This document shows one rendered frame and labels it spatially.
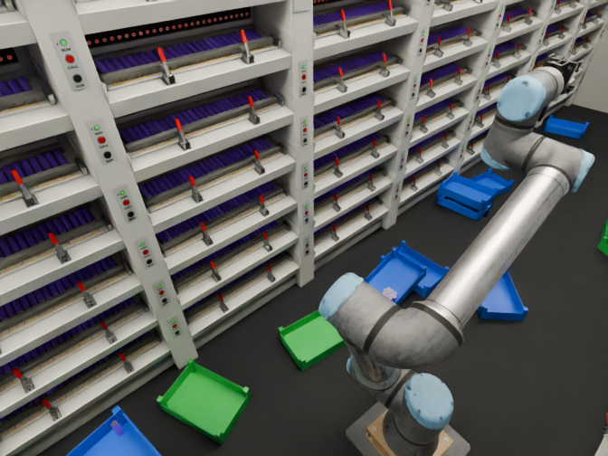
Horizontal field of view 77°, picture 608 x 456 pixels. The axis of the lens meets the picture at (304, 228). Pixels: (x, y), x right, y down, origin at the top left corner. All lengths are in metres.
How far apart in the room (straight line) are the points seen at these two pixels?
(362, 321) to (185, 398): 1.14
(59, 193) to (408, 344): 0.94
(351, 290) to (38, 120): 0.81
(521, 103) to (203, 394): 1.50
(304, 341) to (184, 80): 1.20
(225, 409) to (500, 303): 1.39
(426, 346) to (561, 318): 1.54
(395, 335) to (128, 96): 0.88
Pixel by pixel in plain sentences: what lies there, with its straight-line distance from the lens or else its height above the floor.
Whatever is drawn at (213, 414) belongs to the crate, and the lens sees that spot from 1.70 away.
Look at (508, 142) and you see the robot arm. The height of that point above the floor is 1.09.
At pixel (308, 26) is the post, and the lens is 1.42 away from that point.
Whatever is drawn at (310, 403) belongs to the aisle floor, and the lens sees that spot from 1.68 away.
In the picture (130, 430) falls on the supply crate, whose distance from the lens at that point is 1.40.
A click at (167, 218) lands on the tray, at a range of 1.32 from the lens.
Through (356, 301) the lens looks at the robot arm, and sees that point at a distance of 0.76.
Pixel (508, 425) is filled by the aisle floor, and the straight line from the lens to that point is 1.81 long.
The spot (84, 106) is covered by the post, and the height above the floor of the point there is 1.17.
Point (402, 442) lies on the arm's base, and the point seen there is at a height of 0.19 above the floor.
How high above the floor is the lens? 1.52
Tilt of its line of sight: 40 degrees down
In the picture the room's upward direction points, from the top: 1 degrees counter-clockwise
